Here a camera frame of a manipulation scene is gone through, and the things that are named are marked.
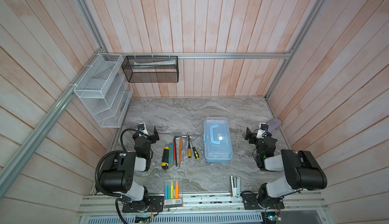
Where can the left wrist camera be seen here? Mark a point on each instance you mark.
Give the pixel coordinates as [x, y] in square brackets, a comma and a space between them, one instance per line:
[142, 128]

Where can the small yellow screwdriver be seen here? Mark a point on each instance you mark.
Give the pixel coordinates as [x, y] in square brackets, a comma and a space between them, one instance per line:
[188, 147]

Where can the black hex key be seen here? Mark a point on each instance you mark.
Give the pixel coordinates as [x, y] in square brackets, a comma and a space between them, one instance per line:
[176, 145]

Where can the white wire mesh shelf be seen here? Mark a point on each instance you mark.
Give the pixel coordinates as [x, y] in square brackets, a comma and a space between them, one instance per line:
[104, 90]

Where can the teal handled tool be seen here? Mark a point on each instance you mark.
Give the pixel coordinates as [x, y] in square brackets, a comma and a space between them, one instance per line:
[171, 154]

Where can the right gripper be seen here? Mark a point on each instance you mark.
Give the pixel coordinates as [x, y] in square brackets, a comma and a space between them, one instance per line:
[252, 136]

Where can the highlighter pen pack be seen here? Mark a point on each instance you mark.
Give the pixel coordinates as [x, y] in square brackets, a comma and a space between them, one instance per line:
[173, 196]

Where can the black mesh basket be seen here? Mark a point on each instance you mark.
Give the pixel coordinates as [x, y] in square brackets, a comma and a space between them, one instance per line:
[151, 69]

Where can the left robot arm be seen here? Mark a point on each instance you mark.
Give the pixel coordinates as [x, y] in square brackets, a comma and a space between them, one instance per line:
[114, 173]

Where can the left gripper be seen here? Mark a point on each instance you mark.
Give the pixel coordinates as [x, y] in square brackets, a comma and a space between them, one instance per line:
[151, 137]

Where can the blue plastic tool box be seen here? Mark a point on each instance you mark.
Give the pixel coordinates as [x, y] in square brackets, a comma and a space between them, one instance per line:
[217, 140]

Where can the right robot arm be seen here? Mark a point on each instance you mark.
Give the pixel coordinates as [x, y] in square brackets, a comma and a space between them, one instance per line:
[301, 171]

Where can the white stapler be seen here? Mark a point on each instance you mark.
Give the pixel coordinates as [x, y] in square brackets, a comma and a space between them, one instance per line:
[235, 186]

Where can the large black yellow screwdriver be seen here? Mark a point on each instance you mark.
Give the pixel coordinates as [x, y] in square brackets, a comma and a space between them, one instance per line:
[165, 158]

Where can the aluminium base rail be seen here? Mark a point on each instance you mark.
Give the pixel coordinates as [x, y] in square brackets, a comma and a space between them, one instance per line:
[208, 202]

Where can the black yellow stubby screwdriver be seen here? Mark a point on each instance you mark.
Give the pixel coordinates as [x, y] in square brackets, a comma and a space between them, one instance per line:
[194, 152]

